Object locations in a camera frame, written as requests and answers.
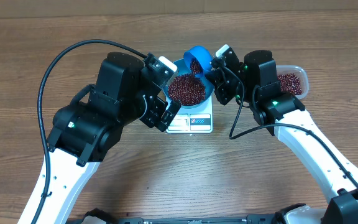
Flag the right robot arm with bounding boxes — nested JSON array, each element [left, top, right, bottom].
[[206, 45, 358, 223]]

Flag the blue plastic measuring scoop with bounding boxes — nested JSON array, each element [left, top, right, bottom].
[[183, 45, 213, 78]]

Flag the white digital kitchen scale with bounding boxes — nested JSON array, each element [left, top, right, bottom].
[[166, 96, 213, 134]]

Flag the red beans in bowl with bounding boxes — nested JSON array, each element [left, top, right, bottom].
[[168, 73, 206, 106]]

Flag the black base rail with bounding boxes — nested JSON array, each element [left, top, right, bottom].
[[67, 208, 334, 224]]

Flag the clear plastic container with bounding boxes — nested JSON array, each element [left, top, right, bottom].
[[277, 65, 310, 99]]

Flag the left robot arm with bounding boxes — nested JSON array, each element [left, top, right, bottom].
[[19, 52, 180, 223]]

